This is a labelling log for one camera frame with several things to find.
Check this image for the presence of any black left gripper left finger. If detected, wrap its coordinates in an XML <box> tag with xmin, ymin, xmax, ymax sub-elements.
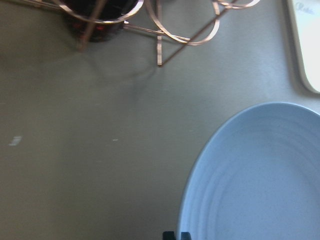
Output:
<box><xmin>162</xmin><ymin>231</ymin><xmax>175</xmax><ymax>240</ymax></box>

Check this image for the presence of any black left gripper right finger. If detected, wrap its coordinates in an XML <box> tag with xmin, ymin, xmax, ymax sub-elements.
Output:
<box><xmin>180</xmin><ymin>232</ymin><xmax>192</xmax><ymax>240</ymax></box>

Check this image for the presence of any blue plate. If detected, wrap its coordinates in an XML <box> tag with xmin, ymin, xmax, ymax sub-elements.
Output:
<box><xmin>176</xmin><ymin>102</ymin><xmax>320</xmax><ymax>240</ymax></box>

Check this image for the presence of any cream rabbit tray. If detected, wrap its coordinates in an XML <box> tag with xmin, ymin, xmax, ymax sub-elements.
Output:
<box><xmin>286</xmin><ymin>0</ymin><xmax>320</xmax><ymax>94</ymax></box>

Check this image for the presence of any dark tea bottle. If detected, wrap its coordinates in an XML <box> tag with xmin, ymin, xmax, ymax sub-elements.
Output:
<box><xmin>61</xmin><ymin>0</ymin><xmax>144</xmax><ymax>42</ymax></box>

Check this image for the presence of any copper wire bottle rack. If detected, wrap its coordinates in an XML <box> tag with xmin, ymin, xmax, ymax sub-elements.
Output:
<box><xmin>23</xmin><ymin>0</ymin><xmax>258</xmax><ymax>67</ymax></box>

